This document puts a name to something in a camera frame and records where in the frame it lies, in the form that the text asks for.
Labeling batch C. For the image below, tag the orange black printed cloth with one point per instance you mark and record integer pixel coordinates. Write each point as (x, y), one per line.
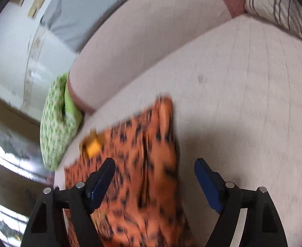
(145, 159)

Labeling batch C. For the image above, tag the striped pillow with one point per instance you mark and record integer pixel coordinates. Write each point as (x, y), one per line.
(269, 0)

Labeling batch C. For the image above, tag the grey cloth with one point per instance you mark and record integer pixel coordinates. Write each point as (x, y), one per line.
(89, 12)

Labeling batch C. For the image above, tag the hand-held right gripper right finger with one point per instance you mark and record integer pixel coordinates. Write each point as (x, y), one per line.
(208, 185)

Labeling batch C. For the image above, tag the green patterned pillow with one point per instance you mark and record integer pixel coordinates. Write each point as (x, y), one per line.
(55, 128)

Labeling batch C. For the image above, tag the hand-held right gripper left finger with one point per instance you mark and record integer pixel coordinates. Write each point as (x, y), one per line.
(101, 185)

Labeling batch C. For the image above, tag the beige pink sofa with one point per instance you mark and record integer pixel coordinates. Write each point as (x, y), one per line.
(243, 95)

